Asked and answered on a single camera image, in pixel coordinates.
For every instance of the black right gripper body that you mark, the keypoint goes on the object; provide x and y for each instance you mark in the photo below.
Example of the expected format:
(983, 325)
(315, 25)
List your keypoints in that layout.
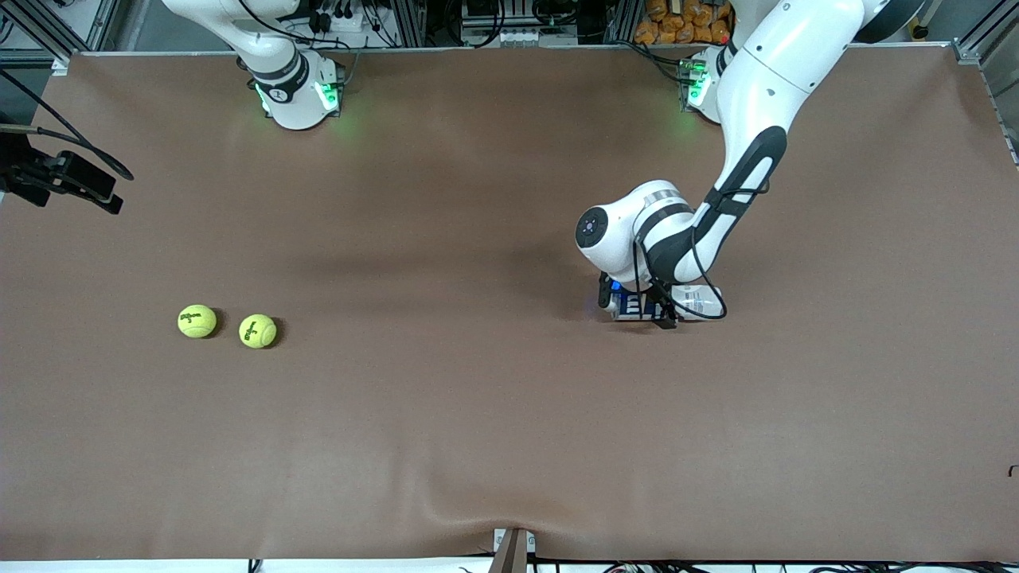
(32, 174)

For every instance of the Wilson tennis ball can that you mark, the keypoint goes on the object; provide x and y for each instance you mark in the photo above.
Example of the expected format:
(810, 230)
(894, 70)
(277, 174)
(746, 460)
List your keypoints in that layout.
(704, 302)

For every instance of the yellow Wilson tennis ball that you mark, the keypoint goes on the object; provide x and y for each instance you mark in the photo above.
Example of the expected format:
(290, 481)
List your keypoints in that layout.
(197, 321)
(257, 331)

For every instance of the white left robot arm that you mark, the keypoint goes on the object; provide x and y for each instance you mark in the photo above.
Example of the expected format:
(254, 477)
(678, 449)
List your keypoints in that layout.
(756, 103)

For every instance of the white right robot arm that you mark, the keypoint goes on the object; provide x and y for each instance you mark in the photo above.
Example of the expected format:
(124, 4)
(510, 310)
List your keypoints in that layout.
(294, 95)

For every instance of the brown table mat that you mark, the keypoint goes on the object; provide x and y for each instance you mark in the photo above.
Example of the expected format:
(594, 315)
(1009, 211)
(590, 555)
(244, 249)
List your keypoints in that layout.
(509, 414)

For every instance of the white power strip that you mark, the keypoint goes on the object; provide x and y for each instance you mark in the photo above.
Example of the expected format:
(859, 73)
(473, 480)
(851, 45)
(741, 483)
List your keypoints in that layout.
(350, 22)

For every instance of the white terminal block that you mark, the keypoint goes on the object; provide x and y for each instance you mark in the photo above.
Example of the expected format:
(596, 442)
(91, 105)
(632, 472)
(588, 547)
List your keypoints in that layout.
(517, 37)

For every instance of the aluminium frame post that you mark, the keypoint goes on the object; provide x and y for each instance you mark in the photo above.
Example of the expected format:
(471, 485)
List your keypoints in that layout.
(103, 24)
(975, 49)

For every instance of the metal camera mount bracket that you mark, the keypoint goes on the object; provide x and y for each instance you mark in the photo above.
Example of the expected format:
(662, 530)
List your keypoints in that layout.
(513, 553)

